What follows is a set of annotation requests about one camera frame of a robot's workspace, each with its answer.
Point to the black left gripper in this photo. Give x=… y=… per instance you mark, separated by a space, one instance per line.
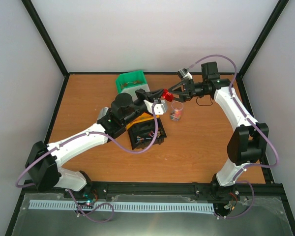
x=150 y=96

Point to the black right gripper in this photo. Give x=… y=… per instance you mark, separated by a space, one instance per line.
x=186 y=84

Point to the red jar lid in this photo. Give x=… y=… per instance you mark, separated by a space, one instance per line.
x=167 y=95

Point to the clear plastic jar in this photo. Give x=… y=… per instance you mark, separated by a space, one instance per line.
x=176 y=112

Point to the silver metal scoop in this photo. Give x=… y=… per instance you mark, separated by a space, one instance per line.
x=103 y=114

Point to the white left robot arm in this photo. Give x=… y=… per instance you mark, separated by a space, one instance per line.
x=45 y=162

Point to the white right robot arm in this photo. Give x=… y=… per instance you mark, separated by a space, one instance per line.
x=247 y=144

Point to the yellow candy bin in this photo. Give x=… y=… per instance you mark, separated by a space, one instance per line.
x=142 y=118

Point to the white candy bin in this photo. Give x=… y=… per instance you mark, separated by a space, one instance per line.
x=131 y=90

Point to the green candy bin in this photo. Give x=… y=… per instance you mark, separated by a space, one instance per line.
x=130 y=79

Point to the black candy bin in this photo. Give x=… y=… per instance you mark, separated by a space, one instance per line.
x=141 y=133

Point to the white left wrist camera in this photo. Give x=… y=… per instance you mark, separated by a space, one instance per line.
x=158 y=108

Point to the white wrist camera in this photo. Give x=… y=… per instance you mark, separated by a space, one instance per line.
x=184 y=74
x=158 y=108

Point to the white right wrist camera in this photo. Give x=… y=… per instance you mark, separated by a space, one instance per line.
x=184 y=74

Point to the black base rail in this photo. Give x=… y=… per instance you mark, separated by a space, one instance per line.
x=195 y=191

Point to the light blue cable duct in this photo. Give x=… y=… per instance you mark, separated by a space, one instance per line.
x=131 y=207

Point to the black enclosure frame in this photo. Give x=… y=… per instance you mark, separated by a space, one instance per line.
x=276 y=12

